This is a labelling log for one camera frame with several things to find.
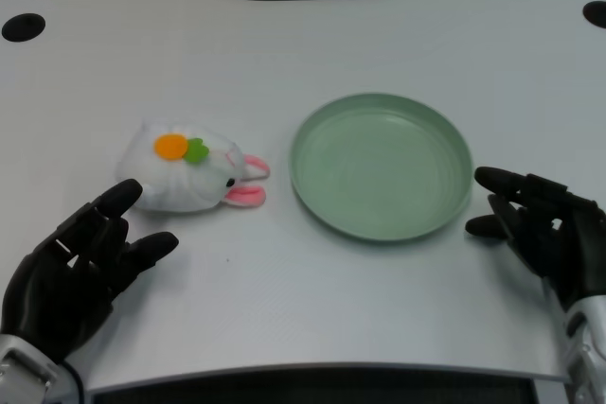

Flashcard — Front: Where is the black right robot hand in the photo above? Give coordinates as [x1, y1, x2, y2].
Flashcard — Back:
[465, 166, 606, 313]

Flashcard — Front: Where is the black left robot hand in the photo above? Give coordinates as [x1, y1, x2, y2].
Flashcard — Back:
[0, 178, 180, 363]

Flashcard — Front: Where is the white rabbit doll with carrot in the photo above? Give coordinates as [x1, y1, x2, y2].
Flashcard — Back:
[116, 115, 272, 214]

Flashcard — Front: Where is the green round plate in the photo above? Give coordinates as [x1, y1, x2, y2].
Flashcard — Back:
[288, 92, 475, 247]

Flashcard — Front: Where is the black robot torso panel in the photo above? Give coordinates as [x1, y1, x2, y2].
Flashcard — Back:
[87, 364, 569, 404]

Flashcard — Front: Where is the black table cable grommet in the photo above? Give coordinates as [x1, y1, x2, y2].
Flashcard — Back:
[1, 12, 47, 44]
[580, 0, 606, 29]

